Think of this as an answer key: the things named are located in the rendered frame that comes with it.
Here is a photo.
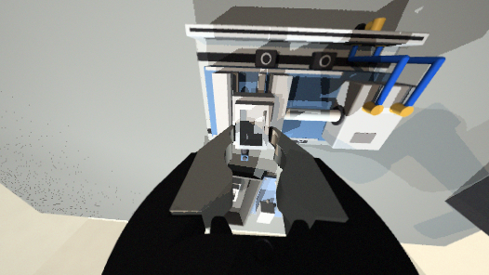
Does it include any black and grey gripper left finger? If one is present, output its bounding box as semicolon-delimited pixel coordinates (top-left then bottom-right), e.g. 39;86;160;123
101;124;235;275

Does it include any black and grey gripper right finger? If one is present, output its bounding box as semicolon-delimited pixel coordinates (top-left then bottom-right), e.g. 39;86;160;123
269;126;419;275

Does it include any white rectangular block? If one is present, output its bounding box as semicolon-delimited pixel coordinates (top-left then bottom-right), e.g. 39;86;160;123
256;201;275;224

